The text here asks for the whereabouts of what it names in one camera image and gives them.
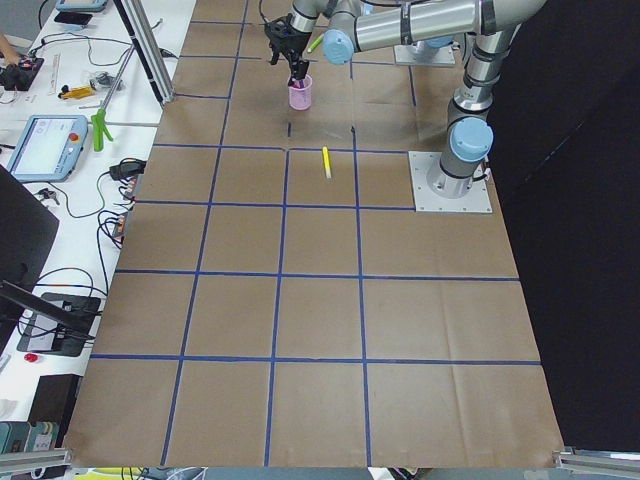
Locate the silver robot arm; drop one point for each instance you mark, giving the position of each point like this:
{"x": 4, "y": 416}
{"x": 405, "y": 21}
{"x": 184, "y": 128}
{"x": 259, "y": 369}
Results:
{"x": 407, "y": 26}
{"x": 484, "y": 31}

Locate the green handled grabber tool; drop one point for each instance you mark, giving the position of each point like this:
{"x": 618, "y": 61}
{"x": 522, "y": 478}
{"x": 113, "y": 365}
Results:
{"x": 98, "y": 119}

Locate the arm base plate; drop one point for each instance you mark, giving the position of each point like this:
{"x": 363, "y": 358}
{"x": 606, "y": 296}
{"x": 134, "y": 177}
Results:
{"x": 436, "y": 192}
{"x": 424, "y": 55}

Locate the black monitor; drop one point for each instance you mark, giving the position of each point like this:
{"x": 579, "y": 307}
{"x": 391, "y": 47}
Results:
{"x": 48, "y": 323}

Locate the pink mesh cup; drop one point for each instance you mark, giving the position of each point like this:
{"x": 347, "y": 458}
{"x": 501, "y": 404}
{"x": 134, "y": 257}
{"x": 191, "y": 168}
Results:
{"x": 301, "y": 99}

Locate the teach pendant tablet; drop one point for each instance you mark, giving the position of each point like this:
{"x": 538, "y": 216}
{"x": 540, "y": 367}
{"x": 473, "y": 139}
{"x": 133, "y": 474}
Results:
{"x": 48, "y": 148}

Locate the black power adapter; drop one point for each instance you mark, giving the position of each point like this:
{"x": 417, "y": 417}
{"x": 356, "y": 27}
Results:
{"x": 127, "y": 168}

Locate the yellow pen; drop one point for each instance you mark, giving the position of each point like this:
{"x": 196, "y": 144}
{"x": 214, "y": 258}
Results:
{"x": 327, "y": 162}

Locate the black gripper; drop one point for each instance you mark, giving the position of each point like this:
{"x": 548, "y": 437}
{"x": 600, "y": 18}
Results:
{"x": 294, "y": 44}

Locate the green pen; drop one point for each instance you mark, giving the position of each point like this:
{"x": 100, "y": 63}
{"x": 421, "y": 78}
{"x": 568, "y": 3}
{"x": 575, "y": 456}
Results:
{"x": 315, "y": 44}

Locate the aluminium frame post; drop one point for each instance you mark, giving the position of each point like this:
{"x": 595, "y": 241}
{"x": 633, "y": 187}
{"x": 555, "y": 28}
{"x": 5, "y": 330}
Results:
{"x": 136, "y": 23}

